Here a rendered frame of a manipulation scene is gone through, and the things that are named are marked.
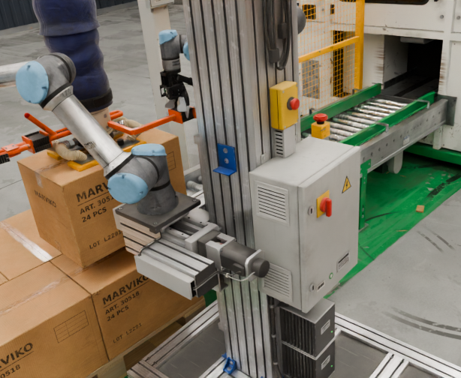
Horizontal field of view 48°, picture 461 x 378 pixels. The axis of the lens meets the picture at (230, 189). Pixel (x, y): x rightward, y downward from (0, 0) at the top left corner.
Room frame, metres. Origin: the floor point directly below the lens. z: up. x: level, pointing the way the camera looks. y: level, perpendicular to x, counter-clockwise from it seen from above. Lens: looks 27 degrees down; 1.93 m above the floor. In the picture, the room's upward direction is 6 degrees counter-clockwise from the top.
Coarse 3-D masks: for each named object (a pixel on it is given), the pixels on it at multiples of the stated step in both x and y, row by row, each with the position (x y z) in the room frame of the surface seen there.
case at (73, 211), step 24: (168, 144) 2.20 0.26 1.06; (24, 168) 2.08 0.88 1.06; (48, 168) 2.02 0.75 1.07; (72, 168) 1.99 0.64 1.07; (96, 168) 1.97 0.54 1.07; (168, 168) 2.18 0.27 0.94; (48, 192) 1.94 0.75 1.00; (72, 192) 1.86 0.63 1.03; (96, 192) 1.93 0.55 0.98; (48, 216) 2.00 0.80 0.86; (72, 216) 1.85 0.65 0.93; (96, 216) 1.92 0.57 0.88; (48, 240) 2.06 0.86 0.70; (72, 240) 1.86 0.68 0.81; (96, 240) 1.90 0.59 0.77; (120, 240) 1.97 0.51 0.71
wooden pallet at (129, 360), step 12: (204, 300) 2.22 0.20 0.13; (192, 312) 2.16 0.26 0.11; (168, 324) 2.06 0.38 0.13; (180, 324) 2.17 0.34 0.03; (156, 336) 2.10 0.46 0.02; (168, 336) 2.09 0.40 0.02; (132, 348) 1.91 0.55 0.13; (144, 348) 2.02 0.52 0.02; (108, 360) 1.84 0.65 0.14; (120, 360) 1.86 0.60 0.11; (132, 360) 1.95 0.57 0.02; (96, 372) 1.78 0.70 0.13; (108, 372) 1.81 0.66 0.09; (120, 372) 1.85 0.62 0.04
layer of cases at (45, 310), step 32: (0, 224) 2.54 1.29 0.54; (32, 224) 2.50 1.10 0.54; (0, 256) 2.20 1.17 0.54; (32, 256) 2.17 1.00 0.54; (64, 256) 2.15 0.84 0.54; (128, 256) 2.09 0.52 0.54; (0, 288) 1.94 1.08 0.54; (32, 288) 1.91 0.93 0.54; (64, 288) 1.89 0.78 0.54; (96, 288) 1.87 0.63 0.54; (128, 288) 1.95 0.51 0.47; (160, 288) 2.05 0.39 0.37; (0, 320) 1.71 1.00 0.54; (32, 320) 1.69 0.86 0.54; (64, 320) 1.73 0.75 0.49; (96, 320) 1.82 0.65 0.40; (128, 320) 1.92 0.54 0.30; (160, 320) 2.03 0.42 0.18; (0, 352) 1.55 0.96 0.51; (32, 352) 1.63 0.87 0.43; (64, 352) 1.71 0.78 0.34; (96, 352) 1.80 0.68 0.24
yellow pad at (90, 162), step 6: (120, 144) 2.13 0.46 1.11; (126, 144) 2.14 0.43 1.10; (132, 144) 2.14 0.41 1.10; (138, 144) 2.14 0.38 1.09; (126, 150) 2.10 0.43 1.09; (90, 156) 2.04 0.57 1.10; (72, 162) 2.01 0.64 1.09; (78, 162) 2.00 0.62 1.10; (84, 162) 1.99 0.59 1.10; (90, 162) 1.99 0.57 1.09; (96, 162) 2.00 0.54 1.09; (78, 168) 1.95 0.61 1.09; (84, 168) 1.96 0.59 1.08
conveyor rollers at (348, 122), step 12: (360, 108) 3.81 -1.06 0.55; (372, 108) 3.81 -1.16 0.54; (384, 108) 3.82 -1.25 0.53; (396, 108) 3.75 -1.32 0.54; (336, 120) 3.63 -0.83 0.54; (348, 120) 3.65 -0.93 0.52; (360, 120) 3.58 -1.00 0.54; (372, 120) 3.60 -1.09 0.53; (336, 132) 3.41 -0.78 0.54; (348, 132) 3.35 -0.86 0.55; (192, 192) 2.68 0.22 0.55
